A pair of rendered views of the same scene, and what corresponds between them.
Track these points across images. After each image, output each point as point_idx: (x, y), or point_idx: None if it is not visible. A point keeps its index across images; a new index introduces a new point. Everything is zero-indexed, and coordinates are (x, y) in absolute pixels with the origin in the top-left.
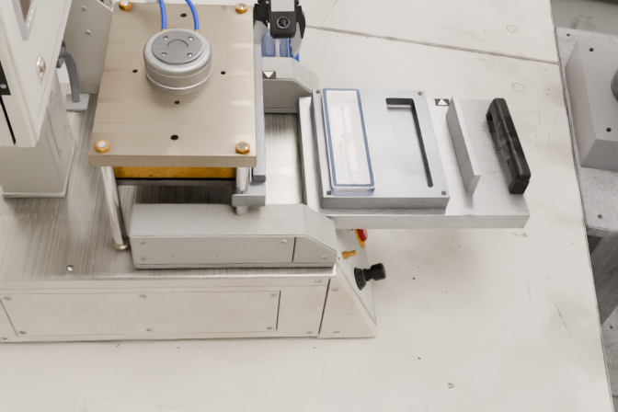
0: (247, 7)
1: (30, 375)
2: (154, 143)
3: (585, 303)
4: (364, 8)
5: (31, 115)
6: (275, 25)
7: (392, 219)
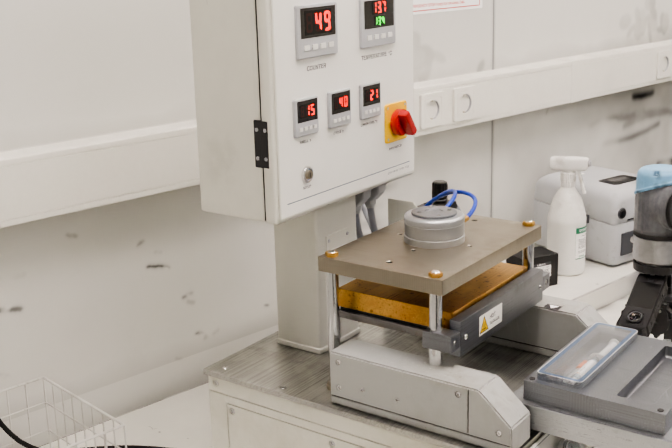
0: (535, 225)
1: None
2: (370, 261)
3: None
4: None
5: (280, 194)
6: (625, 318)
7: (596, 429)
